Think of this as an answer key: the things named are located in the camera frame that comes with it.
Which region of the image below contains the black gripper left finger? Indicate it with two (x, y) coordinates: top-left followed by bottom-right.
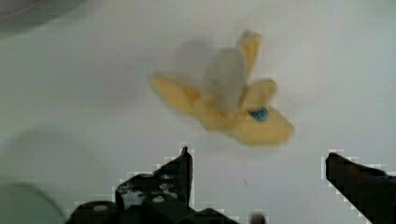
(65, 147), (238, 224)

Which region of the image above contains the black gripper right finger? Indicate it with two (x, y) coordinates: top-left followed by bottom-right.
(325, 152), (396, 224)

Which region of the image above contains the plush peeled banana toy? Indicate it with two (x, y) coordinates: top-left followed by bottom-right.
(150, 31), (294, 146)

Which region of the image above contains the green mug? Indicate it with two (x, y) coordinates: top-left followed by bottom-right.
(0, 183), (65, 224)

